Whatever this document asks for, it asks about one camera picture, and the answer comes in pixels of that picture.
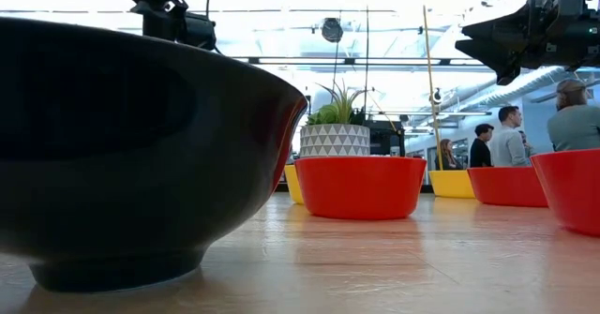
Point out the small round hanging device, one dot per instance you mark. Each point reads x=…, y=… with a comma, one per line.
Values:
x=437, y=96

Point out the long ceiling light bar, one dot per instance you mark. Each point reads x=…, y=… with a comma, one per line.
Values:
x=464, y=113

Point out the red mini bowl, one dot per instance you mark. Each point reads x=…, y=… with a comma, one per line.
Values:
x=361, y=187
x=574, y=192
x=506, y=186

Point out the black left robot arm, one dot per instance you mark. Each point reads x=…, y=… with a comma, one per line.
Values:
x=159, y=23

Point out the person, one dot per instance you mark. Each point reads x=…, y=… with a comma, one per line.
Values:
x=508, y=140
x=480, y=147
x=527, y=145
x=447, y=157
x=574, y=122

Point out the black bowl with floral inside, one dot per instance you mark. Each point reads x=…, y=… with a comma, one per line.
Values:
x=117, y=164

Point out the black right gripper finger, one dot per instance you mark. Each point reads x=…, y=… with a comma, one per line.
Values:
x=501, y=28
x=506, y=56

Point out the yellow mini bowl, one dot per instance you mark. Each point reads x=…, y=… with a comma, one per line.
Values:
x=294, y=185
x=450, y=185

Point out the silver ventilation duct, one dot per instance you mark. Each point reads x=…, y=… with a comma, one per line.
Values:
x=515, y=86

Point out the succulent in patterned white pot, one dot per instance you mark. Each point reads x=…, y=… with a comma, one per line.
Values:
x=335, y=140

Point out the black machine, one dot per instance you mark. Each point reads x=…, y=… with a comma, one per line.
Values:
x=384, y=140

